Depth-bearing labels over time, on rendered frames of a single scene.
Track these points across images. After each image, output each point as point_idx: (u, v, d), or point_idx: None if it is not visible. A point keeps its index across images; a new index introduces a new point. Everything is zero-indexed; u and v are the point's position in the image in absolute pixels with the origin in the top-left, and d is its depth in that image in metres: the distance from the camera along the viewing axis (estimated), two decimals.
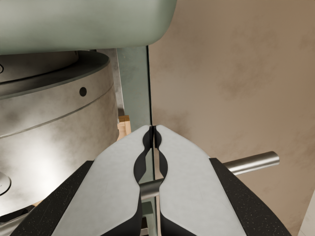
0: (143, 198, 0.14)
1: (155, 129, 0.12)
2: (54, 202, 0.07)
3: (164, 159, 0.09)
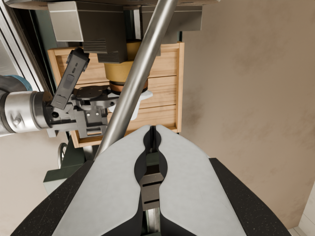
0: (137, 85, 0.12)
1: (155, 129, 0.12)
2: (54, 202, 0.07)
3: (164, 159, 0.09)
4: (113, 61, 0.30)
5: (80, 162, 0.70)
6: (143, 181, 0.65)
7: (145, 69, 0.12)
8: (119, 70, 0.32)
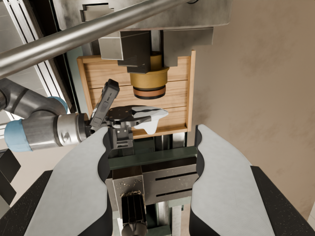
0: (117, 20, 0.13)
1: (197, 129, 0.12)
2: (12, 220, 0.07)
3: (202, 159, 0.09)
4: (139, 72, 0.36)
5: None
6: (155, 175, 0.72)
7: (131, 16, 0.14)
8: (143, 78, 0.39)
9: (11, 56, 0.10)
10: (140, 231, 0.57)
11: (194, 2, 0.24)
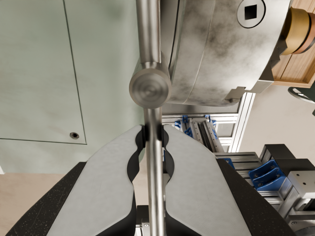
0: None
1: (163, 129, 0.12)
2: (47, 205, 0.07)
3: (171, 159, 0.09)
4: (281, 52, 0.34)
5: None
6: None
7: (156, 225, 0.15)
8: (288, 45, 0.35)
9: None
10: None
11: (264, 7, 0.22)
